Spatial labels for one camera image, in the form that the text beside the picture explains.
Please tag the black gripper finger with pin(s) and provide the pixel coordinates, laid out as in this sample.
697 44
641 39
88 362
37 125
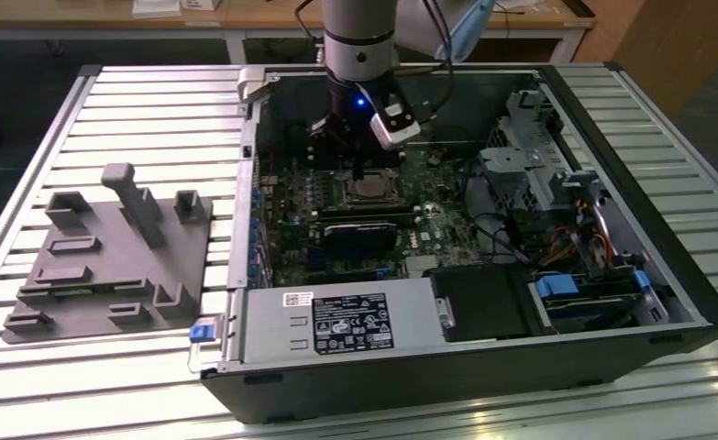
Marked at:
359 169

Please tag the silver square CPU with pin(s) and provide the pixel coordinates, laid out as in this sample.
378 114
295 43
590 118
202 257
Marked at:
374 187

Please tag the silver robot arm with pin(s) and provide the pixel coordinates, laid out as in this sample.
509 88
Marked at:
358 46

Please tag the black RAM slot bank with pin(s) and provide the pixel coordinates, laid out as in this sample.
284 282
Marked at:
334 158

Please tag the black CPU socket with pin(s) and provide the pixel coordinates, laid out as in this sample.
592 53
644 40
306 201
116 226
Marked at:
347 199

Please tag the black graphics card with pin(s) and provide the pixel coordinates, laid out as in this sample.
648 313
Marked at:
358 234

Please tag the green motherboard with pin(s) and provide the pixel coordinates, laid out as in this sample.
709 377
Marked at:
443 229

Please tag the small silver heatsink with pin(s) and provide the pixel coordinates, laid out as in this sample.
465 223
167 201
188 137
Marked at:
422 265

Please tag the metal disk bay cage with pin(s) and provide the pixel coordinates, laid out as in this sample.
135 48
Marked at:
517 169

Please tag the silver power supply unit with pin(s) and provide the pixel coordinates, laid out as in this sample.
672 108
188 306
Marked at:
341 321

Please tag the small white box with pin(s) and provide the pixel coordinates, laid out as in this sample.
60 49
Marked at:
200 3

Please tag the black plastic shroud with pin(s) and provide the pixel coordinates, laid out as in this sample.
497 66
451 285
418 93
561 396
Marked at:
487 302

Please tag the wooden desk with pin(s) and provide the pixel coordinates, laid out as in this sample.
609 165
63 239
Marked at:
151 20

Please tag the blue disk carrier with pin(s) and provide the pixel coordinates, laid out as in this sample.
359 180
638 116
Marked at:
555 288

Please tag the blue case latch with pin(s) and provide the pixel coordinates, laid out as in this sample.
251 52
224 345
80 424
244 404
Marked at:
203 332

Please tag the grey parts rack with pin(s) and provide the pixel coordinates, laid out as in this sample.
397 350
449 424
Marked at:
114 266

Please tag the black open PC case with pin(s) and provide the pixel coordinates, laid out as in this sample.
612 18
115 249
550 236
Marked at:
457 389

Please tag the blue drive tab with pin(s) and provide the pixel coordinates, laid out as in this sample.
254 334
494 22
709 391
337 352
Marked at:
641 282

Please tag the wooden cabinet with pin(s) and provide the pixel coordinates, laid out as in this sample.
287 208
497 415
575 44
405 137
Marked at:
677 46

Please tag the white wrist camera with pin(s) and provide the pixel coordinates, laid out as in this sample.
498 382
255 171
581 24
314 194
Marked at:
395 124

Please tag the grey case corner bracket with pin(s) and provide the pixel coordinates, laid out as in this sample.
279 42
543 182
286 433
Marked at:
251 82

